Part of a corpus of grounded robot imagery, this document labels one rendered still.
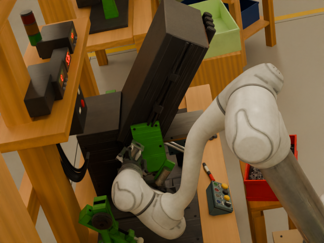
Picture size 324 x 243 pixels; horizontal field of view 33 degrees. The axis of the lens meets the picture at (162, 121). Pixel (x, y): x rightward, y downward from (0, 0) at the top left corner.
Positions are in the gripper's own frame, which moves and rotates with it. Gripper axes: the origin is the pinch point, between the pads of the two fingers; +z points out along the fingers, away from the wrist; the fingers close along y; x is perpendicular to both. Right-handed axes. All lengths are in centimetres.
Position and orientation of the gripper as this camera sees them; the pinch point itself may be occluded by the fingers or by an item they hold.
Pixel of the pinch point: (134, 151)
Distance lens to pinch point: 211.8
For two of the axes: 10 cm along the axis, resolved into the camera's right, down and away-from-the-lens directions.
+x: -5.6, 7.8, 2.9
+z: 0.3, -3.4, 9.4
